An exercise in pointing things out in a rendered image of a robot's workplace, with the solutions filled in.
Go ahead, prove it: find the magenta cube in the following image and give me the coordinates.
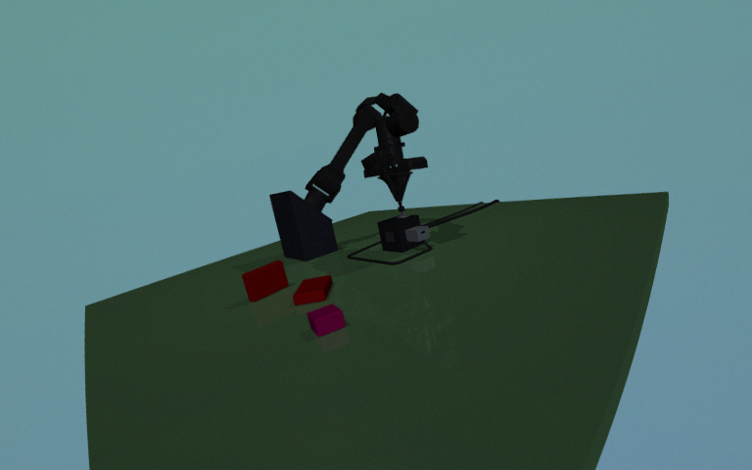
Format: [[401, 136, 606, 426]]
[[307, 304, 347, 337]]

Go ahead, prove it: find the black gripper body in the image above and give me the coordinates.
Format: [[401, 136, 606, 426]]
[[363, 139, 428, 177]]

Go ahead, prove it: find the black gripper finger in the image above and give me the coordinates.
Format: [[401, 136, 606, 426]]
[[378, 175, 398, 202], [389, 172, 413, 202]]

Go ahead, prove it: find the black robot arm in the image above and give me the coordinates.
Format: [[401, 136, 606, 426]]
[[305, 93, 419, 212]]

